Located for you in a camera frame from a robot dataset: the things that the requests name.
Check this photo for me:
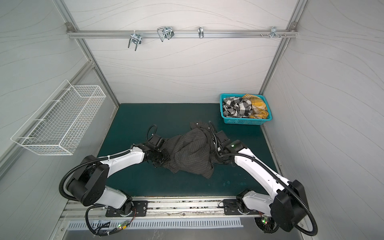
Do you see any metal bracket right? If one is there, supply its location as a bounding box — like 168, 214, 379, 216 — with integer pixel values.
260, 27, 287, 39

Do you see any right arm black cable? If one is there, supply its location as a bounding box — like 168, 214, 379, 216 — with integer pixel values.
208, 120, 319, 237

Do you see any metal clamp hook left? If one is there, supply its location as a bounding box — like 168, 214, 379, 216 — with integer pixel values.
128, 31, 142, 51

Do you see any white wire wall basket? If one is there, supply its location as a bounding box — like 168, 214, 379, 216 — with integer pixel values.
11, 80, 106, 156

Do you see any small metal ring clamp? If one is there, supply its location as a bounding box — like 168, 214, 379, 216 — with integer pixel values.
198, 27, 204, 39

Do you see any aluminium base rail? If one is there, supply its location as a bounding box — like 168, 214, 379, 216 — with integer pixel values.
59, 196, 261, 221

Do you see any yellow plaid shirt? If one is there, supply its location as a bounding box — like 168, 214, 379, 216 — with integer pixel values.
243, 94, 269, 119

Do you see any black white checkered shirt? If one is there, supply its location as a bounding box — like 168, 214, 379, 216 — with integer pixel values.
222, 97, 253, 118

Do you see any aluminium horizontal rail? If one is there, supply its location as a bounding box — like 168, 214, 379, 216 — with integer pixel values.
67, 29, 299, 39

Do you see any metal clamp hook middle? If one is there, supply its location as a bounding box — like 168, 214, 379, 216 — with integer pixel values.
157, 26, 175, 42

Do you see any dark grey pinstriped shirt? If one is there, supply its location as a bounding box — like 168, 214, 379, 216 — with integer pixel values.
163, 122, 221, 179

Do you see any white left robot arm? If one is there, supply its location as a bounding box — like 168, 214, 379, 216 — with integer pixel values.
59, 135, 169, 216

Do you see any metal clamp hook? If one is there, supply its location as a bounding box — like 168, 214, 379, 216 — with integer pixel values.
128, 31, 142, 51
157, 26, 175, 42

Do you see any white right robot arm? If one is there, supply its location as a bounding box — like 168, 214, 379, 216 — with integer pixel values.
213, 131, 318, 236

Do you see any teal plastic laundry basket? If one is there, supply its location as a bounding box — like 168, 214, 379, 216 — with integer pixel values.
220, 94, 273, 126

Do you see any white vent grille strip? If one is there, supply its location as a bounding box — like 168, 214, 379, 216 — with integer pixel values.
67, 218, 244, 231

